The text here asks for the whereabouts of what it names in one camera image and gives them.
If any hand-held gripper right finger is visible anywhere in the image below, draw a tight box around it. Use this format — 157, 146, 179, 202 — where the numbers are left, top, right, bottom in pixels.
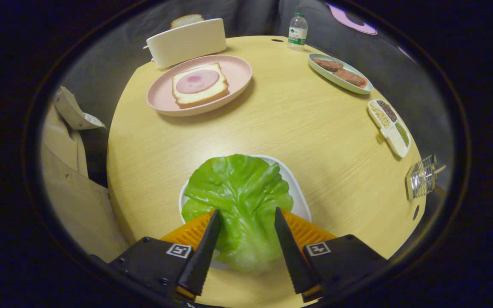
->
274, 207, 388, 303

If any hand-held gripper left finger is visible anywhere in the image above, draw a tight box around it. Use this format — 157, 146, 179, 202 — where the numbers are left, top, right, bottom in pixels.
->
110, 209, 223, 302

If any green lettuce leaf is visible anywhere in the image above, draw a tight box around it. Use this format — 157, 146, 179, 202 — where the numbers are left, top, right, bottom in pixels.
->
181, 154, 294, 274

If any plain bread slice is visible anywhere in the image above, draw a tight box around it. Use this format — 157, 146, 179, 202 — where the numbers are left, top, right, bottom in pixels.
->
170, 14, 205, 30

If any white plate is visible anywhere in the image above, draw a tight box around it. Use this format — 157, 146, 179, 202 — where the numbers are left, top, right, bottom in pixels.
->
178, 154, 312, 271

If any tan cardboard box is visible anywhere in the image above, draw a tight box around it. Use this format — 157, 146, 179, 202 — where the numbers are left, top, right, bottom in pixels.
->
41, 86, 130, 264

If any clear square glass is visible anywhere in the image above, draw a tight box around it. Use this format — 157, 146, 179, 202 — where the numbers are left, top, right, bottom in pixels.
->
405, 155, 440, 200

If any white divided bean dish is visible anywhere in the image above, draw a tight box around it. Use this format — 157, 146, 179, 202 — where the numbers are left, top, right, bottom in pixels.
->
367, 99, 412, 159

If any bread slice with ham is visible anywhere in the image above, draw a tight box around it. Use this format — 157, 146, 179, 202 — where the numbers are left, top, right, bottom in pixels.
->
172, 63, 230, 109

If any pink ham slice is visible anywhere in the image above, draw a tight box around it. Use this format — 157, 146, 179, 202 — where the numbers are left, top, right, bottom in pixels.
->
175, 70, 220, 94

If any pale green oval plate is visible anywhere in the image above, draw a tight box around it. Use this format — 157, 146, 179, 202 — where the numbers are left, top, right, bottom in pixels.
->
308, 53, 374, 95

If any brown meat patty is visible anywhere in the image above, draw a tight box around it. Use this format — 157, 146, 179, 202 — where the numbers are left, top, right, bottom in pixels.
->
313, 58, 344, 72
334, 68, 366, 86

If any pink round plate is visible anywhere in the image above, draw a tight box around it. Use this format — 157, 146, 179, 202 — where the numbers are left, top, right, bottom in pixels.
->
146, 54, 253, 117

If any white toaster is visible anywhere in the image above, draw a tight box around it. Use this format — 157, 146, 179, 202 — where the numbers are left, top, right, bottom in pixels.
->
143, 18, 227, 70

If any clear water bottle green cap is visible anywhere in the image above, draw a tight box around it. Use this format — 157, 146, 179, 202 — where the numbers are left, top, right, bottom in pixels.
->
288, 12, 309, 51

